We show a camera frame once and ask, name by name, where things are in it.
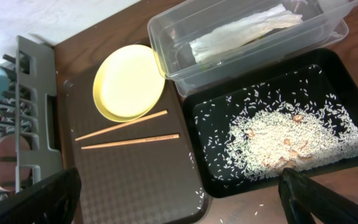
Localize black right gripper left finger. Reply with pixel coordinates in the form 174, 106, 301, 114
0, 168, 81, 224

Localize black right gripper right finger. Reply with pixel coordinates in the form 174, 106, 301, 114
278, 167, 358, 224

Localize pile of white rice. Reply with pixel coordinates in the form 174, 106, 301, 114
223, 95, 358, 180

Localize white paper napkin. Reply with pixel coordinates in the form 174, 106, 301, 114
190, 4, 303, 63

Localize black waste tray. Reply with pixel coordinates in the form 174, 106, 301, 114
183, 49, 358, 198

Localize clear plastic waste bin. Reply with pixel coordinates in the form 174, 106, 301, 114
147, 0, 358, 97

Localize dark brown serving tray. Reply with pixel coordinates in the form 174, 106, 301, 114
58, 69, 209, 223

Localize grey plastic dish rack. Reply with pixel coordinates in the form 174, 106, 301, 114
0, 36, 63, 194

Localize lower wooden chopstick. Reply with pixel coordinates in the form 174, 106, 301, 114
81, 134, 180, 150

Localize wooden chopstick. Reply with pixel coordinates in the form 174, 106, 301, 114
75, 110, 168, 141
81, 134, 180, 150

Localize yellow plastic plate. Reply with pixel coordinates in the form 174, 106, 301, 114
92, 44, 165, 123

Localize upper wooden chopstick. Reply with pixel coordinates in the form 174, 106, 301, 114
75, 110, 168, 141

